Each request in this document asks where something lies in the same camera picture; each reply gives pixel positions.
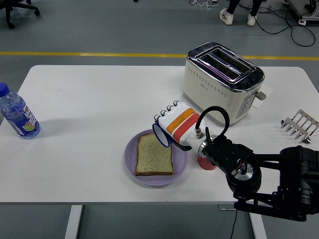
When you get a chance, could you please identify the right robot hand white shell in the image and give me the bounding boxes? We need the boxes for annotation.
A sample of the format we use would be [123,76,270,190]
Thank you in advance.
[152,99,212,153]

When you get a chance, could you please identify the blue cup white inside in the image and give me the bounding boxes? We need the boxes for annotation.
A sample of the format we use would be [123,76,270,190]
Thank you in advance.
[152,121,174,148]

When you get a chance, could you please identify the bread slice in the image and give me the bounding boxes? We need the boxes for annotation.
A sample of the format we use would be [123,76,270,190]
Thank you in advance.
[135,133,175,177]

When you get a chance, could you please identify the red cup white inside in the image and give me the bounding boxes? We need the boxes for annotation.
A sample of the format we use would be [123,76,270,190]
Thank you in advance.
[197,155,217,171]

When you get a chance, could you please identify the cream and chrome toaster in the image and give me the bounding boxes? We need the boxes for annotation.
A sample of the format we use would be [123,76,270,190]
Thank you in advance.
[181,41,267,127]

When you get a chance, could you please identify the purple plate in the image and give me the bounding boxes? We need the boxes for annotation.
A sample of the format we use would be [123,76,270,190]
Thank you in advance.
[124,128,189,187]

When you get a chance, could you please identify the white paper card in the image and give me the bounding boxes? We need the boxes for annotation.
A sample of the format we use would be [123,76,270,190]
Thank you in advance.
[251,84,274,110]

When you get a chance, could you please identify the person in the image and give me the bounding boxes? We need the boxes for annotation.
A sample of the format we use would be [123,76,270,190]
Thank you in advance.
[219,0,264,27]

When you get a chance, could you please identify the metal toast rack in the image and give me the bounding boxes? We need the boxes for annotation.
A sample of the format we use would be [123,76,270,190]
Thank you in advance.
[280,109,319,144]

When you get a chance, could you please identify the white table leg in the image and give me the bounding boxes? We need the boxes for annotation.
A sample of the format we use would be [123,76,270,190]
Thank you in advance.
[64,205,83,239]
[249,211,267,239]

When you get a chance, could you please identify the water bottle blue cap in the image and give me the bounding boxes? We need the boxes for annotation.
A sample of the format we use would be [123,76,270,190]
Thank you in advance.
[0,83,41,139]

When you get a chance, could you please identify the black office chair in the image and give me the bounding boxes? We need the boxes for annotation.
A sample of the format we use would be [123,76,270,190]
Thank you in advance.
[0,0,40,30]

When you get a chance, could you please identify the black cable under table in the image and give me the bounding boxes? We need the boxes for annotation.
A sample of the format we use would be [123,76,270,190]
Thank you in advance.
[229,209,239,239]

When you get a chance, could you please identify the white floor cables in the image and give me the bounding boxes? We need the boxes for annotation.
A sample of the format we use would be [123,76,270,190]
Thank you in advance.
[188,0,219,10]

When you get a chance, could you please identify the black floor cable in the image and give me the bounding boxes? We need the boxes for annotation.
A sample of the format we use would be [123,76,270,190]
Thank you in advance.
[235,0,317,47]

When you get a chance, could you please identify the metal equipment frame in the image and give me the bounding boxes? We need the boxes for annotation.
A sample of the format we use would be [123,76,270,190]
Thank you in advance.
[283,0,319,25]

